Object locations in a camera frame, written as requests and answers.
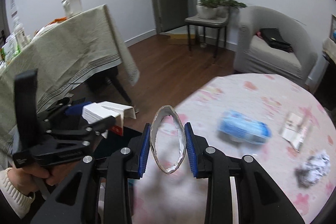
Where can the blue tissue pack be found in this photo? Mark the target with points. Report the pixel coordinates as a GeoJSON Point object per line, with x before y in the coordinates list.
{"type": "Point", "coordinates": [241, 128]}

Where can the person's left hand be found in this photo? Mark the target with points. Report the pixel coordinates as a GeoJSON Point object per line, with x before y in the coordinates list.
{"type": "Point", "coordinates": [23, 177]}

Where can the potted green plant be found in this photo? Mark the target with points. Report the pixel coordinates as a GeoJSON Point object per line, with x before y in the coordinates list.
{"type": "Point", "coordinates": [212, 9]}

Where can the crumpled foil paper ball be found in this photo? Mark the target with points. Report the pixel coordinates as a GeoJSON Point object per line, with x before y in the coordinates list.
{"type": "Point", "coordinates": [316, 167]}

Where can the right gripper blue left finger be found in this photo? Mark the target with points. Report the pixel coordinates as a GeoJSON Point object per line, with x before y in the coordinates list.
{"type": "Point", "coordinates": [143, 156]}

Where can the white ceramic lidded jar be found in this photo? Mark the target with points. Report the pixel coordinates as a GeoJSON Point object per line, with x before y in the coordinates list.
{"type": "Point", "coordinates": [72, 7]}

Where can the dark wooden table leg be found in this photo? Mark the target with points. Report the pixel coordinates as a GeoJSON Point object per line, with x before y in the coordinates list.
{"type": "Point", "coordinates": [112, 74]}

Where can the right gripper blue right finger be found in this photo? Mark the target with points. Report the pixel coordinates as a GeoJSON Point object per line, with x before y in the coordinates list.
{"type": "Point", "coordinates": [192, 149]}

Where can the grey fabric armchair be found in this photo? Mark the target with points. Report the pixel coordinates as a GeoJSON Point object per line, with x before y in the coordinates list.
{"type": "Point", "coordinates": [253, 55]}

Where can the beige patterned tablecloth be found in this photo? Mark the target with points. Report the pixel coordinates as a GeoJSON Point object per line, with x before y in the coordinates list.
{"type": "Point", "coordinates": [64, 57]}

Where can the pink cartoon round tablecloth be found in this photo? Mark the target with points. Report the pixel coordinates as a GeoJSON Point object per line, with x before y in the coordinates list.
{"type": "Point", "coordinates": [266, 116]}

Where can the white carton box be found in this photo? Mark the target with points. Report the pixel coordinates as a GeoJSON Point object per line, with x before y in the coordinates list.
{"type": "Point", "coordinates": [94, 112]}

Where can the beige fringed sideboard runner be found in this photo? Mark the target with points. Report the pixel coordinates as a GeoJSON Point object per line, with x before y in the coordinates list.
{"type": "Point", "coordinates": [329, 47]}

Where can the black handbag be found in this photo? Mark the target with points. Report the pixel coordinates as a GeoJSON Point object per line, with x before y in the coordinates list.
{"type": "Point", "coordinates": [274, 39]}

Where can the opened red white carton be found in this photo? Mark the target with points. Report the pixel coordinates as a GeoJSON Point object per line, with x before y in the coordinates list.
{"type": "Point", "coordinates": [295, 130]}

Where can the grey dining chair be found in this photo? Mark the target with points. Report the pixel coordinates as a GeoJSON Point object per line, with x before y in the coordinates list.
{"type": "Point", "coordinates": [218, 24]}

